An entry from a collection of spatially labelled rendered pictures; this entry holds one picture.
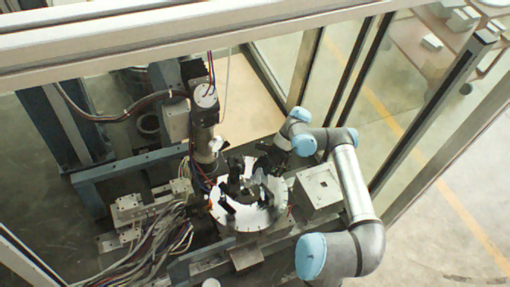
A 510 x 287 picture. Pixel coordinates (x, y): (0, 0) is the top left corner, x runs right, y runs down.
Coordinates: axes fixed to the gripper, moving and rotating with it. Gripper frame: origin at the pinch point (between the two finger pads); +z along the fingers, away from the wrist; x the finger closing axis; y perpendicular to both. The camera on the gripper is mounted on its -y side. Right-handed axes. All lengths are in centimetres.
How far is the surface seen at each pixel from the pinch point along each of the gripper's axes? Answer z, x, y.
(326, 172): -8.9, 34.1, 1.5
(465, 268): 28, 167, 35
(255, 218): 7.8, -1.1, 12.2
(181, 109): -29, -46, 7
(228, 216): 11.6, -9.6, 7.7
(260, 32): -68, -69, 54
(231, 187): -3.3, -16.4, 8.3
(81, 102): 6, -57, -44
